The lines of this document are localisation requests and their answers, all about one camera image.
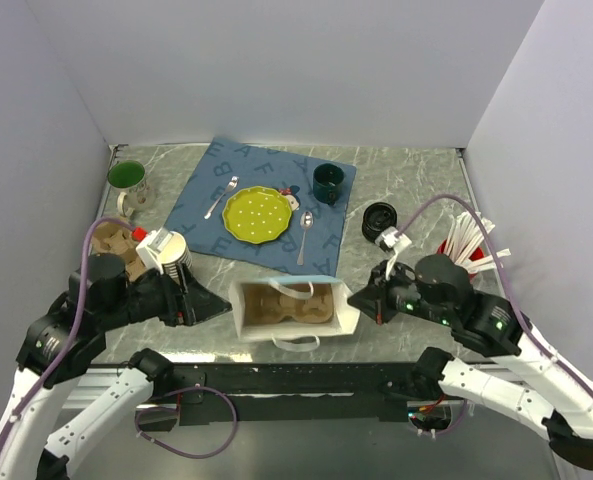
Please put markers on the green interior floral mug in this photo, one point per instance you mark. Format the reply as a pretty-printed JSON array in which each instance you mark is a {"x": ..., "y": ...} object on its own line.
[{"x": 135, "y": 193}]

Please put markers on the brown cardboard cup carrier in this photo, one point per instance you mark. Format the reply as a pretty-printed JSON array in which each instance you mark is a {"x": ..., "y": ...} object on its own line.
[{"x": 265, "y": 305}]

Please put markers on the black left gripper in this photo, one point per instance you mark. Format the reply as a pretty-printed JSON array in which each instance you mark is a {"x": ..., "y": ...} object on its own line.
[{"x": 188, "y": 303}]

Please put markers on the red cup with stirrers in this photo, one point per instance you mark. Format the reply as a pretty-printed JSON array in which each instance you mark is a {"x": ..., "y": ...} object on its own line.
[{"x": 464, "y": 245}]

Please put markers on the stack of black cup lids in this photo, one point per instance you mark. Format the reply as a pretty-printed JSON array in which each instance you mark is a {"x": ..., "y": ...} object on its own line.
[{"x": 377, "y": 218}]

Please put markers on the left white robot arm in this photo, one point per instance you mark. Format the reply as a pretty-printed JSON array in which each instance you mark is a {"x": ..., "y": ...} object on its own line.
[{"x": 60, "y": 346}]

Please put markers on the small cartoon figure toy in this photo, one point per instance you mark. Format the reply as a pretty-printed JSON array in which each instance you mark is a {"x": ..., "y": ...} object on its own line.
[{"x": 291, "y": 194}]

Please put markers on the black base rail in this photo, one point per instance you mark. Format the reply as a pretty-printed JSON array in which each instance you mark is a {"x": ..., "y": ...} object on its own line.
[{"x": 294, "y": 391}]

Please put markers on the silver fork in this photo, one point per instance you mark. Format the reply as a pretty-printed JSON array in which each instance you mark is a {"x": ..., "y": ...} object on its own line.
[{"x": 230, "y": 187}]

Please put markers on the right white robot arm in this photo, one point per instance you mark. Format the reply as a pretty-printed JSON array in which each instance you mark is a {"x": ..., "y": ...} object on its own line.
[{"x": 553, "y": 400}]

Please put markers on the dark teal mug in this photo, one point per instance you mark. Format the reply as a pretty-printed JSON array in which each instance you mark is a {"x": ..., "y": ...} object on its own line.
[{"x": 327, "y": 183}]

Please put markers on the green polka dot plate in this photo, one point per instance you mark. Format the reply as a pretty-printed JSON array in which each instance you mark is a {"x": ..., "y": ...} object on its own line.
[{"x": 257, "y": 215}]

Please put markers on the silver spoon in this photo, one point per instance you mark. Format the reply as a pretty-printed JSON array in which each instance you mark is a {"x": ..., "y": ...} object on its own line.
[{"x": 306, "y": 222}]

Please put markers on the blue letter placemat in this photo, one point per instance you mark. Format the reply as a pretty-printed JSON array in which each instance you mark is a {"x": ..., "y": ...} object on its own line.
[{"x": 256, "y": 166}]

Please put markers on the light blue paper bag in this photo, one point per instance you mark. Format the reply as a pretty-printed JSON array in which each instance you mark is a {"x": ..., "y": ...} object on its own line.
[{"x": 290, "y": 335}]

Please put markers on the stack of brown paper cups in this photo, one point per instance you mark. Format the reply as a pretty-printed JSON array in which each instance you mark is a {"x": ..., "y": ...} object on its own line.
[{"x": 175, "y": 255}]

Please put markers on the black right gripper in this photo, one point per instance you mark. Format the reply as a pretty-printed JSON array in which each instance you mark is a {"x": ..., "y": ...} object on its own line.
[{"x": 368, "y": 300}]

